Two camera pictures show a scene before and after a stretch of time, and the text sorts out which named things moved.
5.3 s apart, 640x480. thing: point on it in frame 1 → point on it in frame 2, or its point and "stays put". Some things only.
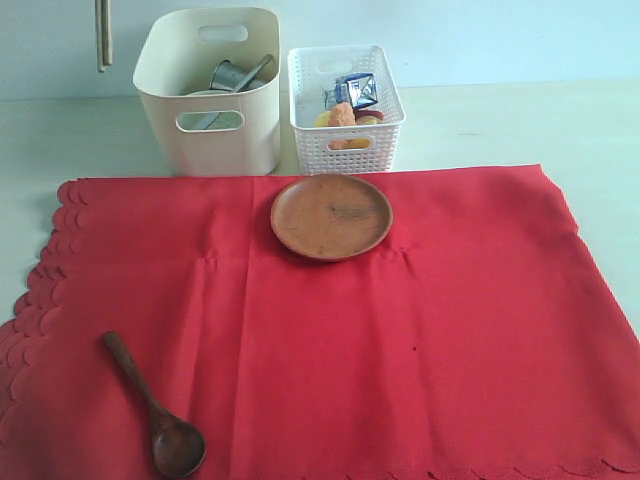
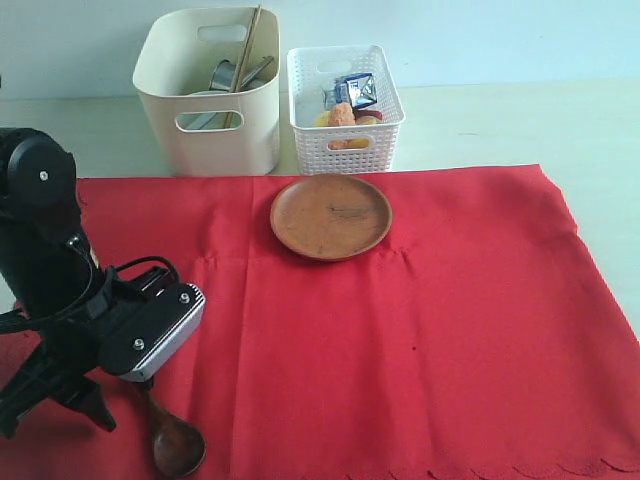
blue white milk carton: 358,89 stays put
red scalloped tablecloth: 477,341 stays put
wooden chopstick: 99,35 → 242,57
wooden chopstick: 107,33 → 247,53
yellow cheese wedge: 358,143 stays put
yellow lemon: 322,119 stays put
